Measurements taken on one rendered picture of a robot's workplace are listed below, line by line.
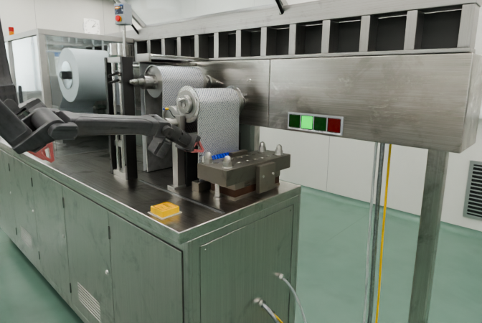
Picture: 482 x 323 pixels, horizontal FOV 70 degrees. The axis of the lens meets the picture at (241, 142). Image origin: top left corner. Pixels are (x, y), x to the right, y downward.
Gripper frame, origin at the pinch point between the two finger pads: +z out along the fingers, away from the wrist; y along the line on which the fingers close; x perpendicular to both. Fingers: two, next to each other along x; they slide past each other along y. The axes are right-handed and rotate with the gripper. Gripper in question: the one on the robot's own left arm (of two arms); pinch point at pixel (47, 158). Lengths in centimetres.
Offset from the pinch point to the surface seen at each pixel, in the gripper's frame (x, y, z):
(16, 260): 23, 138, 107
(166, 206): -7, -48, 18
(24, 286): 32, 99, 102
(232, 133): -54, -43, 23
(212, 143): -43, -41, 20
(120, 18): -70, 18, -28
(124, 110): -34.9, -5.8, 0.5
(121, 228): 0.3, -21.9, 31.6
